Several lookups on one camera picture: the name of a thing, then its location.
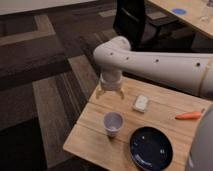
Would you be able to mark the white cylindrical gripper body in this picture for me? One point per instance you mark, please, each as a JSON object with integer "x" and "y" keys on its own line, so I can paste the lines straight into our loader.
{"x": 111, "y": 81}

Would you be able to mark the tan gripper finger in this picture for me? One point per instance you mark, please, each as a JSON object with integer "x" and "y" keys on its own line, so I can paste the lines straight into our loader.
{"x": 120, "y": 92}
{"x": 99, "y": 92}

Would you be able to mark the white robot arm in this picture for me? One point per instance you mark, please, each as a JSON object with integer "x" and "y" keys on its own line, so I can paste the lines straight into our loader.
{"x": 190, "y": 72}

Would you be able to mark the white eraser block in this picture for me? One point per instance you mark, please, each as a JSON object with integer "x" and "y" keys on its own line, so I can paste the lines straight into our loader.
{"x": 141, "y": 103}

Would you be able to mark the white paper cup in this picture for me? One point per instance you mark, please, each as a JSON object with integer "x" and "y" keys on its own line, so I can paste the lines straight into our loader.
{"x": 112, "y": 123}

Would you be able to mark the dark blue plate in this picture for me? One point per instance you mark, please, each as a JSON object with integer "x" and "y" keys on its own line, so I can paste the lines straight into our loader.
{"x": 150, "y": 149}

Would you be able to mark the black office chair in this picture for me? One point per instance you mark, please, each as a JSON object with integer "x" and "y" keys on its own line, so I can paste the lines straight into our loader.
{"x": 147, "y": 28}

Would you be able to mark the orange carrot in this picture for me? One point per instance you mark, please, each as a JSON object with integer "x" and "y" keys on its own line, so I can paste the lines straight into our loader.
{"x": 190, "y": 115}

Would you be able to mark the blue round coaster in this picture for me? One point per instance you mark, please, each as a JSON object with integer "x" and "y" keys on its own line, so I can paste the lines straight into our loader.
{"x": 179, "y": 11}

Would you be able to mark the clear drinking glass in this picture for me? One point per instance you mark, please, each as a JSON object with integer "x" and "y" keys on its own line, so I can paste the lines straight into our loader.
{"x": 207, "y": 14}

